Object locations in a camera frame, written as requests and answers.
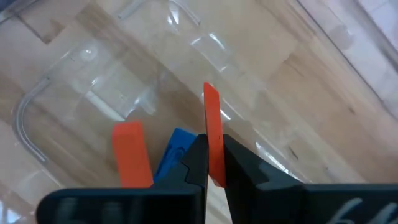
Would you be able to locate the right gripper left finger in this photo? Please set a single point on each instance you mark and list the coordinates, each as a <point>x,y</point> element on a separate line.
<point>174,202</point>

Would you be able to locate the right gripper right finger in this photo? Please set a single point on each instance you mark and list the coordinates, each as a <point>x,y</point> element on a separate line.
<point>264,199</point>

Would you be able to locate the blue eraser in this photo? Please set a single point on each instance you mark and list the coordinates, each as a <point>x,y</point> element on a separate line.
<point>174,146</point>

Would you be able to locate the orange eraser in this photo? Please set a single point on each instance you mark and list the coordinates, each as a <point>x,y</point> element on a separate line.
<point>214,124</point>
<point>132,155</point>

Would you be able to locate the clear plastic bin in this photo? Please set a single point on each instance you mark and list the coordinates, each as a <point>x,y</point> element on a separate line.
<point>77,93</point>

